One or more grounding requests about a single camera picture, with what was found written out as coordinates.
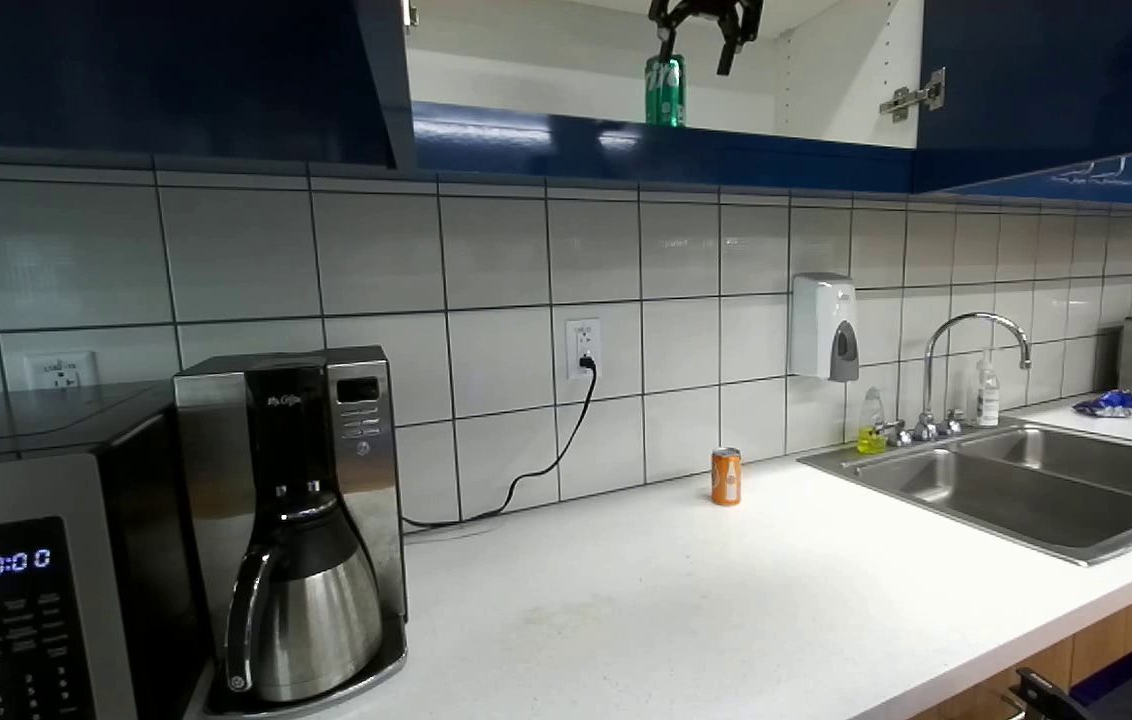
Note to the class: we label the white wall outlet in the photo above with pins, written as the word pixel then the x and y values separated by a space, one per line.
pixel 581 346

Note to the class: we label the clear soap bottle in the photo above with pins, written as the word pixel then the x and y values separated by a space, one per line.
pixel 987 396

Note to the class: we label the orange soda can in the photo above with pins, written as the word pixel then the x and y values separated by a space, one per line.
pixel 725 479

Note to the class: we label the silver cabinet hinge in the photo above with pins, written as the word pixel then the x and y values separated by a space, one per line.
pixel 924 98

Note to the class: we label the stainless steel double sink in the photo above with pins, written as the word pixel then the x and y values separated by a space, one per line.
pixel 1037 484

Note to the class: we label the green sprite can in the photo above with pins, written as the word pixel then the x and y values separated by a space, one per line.
pixel 664 88

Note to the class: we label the blue cabinet door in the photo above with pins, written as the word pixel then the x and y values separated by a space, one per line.
pixel 1027 86

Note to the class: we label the black microwave oven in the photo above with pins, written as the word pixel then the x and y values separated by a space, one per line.
pixel 102 610

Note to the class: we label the white soap dispenser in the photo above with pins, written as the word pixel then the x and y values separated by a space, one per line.
pixel 826 331

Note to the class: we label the white outlet behind microwave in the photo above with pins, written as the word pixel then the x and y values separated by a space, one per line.
pixel 60 373

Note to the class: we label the steel coffee carafe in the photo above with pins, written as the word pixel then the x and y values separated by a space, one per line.
pixel 305 610

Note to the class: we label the blue upper cabinet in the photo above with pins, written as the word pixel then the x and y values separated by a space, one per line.
pixel 326 82

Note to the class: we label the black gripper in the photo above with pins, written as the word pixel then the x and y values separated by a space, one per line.
pixel 737 26

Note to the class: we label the chrome sink faucet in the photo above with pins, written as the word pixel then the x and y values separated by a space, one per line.
pixel 948 373

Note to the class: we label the blue dish item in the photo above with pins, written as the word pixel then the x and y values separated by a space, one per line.
pixel 1106 405

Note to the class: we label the stainless steel coffee maker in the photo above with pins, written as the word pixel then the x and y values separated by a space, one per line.
pixel 283 434

